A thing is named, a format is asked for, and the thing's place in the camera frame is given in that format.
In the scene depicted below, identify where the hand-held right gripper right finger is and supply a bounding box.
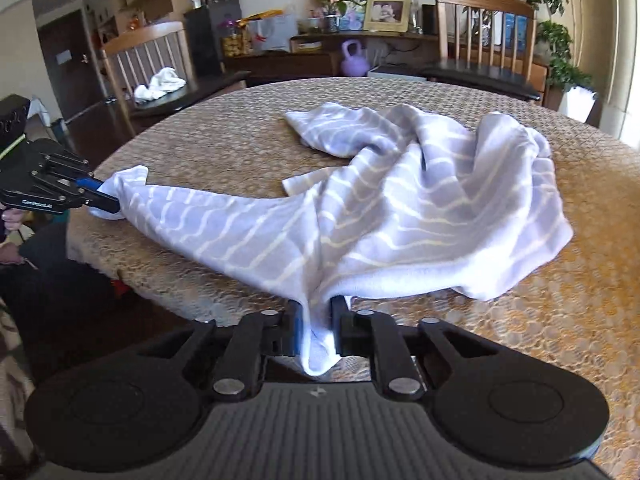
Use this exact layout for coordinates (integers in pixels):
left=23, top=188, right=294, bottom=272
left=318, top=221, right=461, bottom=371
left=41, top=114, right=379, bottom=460
left=330, top=295, right=473, bottom=403

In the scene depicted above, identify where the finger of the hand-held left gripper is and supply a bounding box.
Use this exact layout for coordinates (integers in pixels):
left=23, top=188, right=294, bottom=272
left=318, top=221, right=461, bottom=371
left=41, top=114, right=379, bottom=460
left=82, top=191, right=122, bottom=214
left=75, top=176, right=108, bottom=195

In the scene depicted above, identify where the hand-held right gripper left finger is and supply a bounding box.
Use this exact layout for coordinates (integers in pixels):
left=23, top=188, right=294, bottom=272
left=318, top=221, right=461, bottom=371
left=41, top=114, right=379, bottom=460
left=167, top=300, right=307, bottom=403

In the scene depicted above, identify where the lavender white striped shirt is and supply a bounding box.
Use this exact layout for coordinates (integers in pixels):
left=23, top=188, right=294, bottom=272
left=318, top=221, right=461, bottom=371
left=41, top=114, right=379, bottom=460
left=90, top=101, right=575, bottom=378

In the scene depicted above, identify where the dark wooden door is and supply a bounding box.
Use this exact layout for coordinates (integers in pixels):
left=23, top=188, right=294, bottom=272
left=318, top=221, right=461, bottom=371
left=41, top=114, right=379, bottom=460
left=37, top=10, right=108, bottom=121

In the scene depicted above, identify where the white crumpled cloth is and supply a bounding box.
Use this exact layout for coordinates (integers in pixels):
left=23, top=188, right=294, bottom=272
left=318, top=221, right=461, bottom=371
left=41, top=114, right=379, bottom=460
left=132, top=66, right=187, bottom=103

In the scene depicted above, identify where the wooden chair black seat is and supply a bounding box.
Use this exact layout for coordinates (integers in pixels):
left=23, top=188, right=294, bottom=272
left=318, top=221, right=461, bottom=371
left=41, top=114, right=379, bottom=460
left=420, top=0, right=551, bottom=106
left=102, top=21, right=251, bottom=136

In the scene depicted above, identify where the black cabinet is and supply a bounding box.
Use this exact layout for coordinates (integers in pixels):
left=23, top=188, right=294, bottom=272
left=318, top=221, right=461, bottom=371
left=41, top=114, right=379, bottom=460
left=182, top=0, right=243, bottom=78

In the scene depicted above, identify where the jar of gold chocolates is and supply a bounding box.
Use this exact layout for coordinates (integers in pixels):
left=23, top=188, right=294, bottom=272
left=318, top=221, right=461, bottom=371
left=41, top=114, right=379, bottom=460
left=221, top=19, right=253, bottom=57

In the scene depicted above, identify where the floral lace tablecloth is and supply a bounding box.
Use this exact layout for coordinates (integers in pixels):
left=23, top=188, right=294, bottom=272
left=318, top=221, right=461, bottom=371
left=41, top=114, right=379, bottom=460
left=65, top=76, right=640, bottom=480

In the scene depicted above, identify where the dark wooden tv cabinet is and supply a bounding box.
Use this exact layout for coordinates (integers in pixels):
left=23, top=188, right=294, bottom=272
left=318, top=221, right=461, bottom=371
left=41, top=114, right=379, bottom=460
left=222, top=30, right=551, bottom=91

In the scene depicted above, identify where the grey gift bag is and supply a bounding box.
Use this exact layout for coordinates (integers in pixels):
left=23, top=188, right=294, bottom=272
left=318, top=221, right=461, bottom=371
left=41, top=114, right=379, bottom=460
left=247, top=14, right=299, bottom=53

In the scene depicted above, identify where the white flat box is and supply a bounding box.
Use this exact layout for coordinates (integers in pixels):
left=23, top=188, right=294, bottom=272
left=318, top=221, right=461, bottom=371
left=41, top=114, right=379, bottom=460
left=367, top=63, right=428, bottom=81

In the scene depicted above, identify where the purple kettlebell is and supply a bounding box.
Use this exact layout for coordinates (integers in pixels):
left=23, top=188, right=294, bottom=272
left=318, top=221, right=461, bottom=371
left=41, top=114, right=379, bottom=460
left=341, top=40, right=371, bottom=77

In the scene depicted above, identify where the potted pink flower plant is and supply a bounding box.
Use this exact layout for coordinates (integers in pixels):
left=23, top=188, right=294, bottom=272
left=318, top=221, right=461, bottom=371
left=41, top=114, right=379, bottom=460
left=292, top=0, right=361, bottom=33

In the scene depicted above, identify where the blue picture card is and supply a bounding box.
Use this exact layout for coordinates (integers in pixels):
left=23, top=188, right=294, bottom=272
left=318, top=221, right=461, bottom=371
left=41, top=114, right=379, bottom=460
left=340, top=0, right=368, bottom=31

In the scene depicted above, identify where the green plant in white pot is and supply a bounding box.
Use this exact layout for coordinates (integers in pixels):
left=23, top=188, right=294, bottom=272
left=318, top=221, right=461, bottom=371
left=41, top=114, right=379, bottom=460
left=500, top=0, right=601, bottom=123

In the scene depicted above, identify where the blue framed picture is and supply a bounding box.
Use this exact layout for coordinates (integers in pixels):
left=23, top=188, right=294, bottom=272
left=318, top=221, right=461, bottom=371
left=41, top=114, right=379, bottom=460
left=502, top=12, right=530, bottom=51

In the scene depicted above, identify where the yellow photo frame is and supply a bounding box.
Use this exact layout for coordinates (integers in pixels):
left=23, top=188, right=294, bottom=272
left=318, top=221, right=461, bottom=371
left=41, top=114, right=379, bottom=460
left=362, top=0, right=412, bottom=33

